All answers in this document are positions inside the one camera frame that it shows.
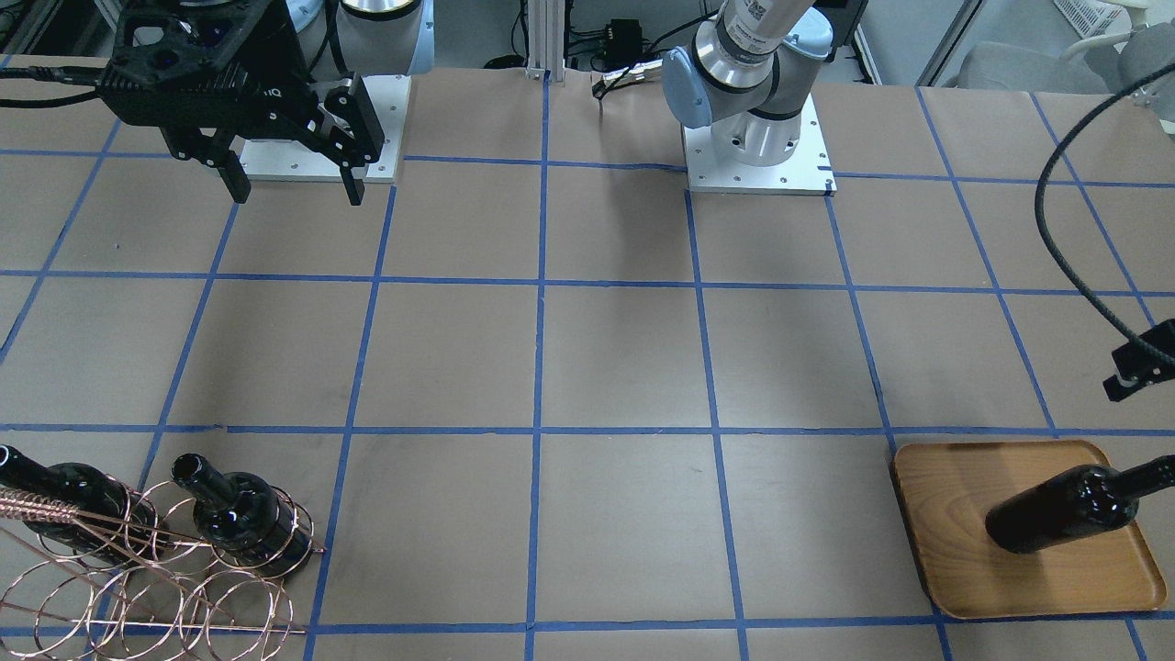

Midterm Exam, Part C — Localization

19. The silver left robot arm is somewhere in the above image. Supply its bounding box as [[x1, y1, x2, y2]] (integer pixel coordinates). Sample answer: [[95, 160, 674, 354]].
[[660, 1, 1171, 402]]

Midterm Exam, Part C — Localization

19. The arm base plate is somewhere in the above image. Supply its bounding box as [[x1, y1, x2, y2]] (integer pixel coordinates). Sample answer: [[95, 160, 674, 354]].
[[682, 95, 838, 196], [235, 73, 412, 186]]

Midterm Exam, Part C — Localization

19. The aluminium frame post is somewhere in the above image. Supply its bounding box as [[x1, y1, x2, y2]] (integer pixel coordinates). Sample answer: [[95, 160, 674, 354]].
[[523, 0, 568, 86]]

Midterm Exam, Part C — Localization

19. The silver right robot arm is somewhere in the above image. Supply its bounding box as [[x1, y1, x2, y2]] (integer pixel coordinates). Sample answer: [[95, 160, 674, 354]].
[[95, 1, 435, 205]]

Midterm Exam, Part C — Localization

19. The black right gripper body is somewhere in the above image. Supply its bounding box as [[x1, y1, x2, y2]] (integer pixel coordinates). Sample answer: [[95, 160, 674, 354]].
[[96, 1, 322, 160]]

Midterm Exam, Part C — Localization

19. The copper wire bottle basket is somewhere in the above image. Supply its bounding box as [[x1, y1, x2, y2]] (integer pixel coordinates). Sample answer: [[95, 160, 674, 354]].
[[4, 483, 308, 660]]

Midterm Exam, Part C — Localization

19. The dark glass wine bottle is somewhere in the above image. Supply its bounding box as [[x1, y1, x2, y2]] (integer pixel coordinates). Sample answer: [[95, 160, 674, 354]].
[[983, 454, 1174, 554]]

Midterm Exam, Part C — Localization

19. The wooden tray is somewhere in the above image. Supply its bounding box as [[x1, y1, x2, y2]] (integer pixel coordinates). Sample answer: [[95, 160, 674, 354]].
[[892, 440, 1169, 620]]

